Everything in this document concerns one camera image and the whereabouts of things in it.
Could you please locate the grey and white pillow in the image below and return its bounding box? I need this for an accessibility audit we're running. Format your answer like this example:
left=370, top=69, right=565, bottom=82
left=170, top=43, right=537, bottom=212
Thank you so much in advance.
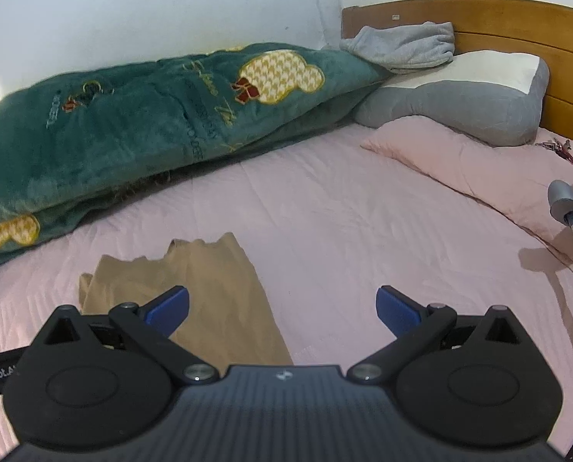
left=354, top=50, right=551, bottom=147

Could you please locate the pink quilted bed sheet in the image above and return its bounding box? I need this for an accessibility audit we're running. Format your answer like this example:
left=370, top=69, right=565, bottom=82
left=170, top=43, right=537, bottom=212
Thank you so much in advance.
left=0, top=120, right=573, bottom=462

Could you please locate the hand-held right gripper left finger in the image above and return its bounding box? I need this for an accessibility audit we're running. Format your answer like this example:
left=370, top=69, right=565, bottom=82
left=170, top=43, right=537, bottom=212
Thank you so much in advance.
left=31, top=285, right=220, bottom=386

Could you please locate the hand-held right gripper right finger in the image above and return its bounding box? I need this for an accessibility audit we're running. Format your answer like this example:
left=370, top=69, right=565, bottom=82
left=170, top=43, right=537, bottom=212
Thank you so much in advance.
left=346, top=285, right=535, bottom=386

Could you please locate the grey sweater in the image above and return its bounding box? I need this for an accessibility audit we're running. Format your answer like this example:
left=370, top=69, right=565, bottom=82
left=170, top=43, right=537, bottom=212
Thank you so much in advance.
left=339, top=22, right=455, bottom=75

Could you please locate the pink pillow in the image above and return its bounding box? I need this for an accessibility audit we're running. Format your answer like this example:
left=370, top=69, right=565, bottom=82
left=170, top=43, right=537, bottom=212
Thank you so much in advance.
left=361, top=119, right=573, bottom=280

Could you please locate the wooden headboard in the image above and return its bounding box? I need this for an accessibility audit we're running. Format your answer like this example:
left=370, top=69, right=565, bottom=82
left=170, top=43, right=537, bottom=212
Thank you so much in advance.
left=341, top=0, right=573, bottom=147

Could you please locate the tan t-shirt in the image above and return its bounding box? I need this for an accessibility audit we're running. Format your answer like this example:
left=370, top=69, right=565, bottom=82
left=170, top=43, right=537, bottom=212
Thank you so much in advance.
left=78, top=232, right=294, bottom=367

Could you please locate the grey handled metal crutch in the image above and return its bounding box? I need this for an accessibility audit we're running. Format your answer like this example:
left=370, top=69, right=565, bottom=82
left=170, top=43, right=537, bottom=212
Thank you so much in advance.
left=547, top=179, right=573, bottom=405

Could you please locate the bunch of keys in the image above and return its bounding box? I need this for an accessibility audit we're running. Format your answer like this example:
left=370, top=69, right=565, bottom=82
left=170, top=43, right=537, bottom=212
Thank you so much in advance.
left=535, top=137, right=573, bottom=169

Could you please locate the green printed blanket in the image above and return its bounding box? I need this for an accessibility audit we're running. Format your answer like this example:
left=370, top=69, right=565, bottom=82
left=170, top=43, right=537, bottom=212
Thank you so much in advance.
left=0, top=42, right=393, bottom=270

